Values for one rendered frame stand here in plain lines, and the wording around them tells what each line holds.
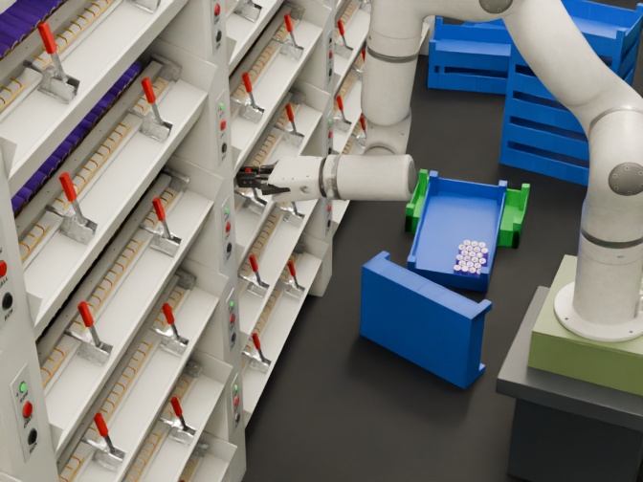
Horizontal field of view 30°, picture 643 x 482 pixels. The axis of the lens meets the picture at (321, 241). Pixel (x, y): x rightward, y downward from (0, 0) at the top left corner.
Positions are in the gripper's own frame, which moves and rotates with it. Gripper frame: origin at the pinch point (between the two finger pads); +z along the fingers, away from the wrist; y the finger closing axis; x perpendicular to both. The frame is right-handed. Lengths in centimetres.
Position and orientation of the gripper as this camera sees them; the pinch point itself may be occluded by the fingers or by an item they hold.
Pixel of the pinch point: (249, 177)
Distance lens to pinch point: 226.8
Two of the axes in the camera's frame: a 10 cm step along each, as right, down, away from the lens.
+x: -1.5, -8.4, -5.3
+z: -9.5, -0.2, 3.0
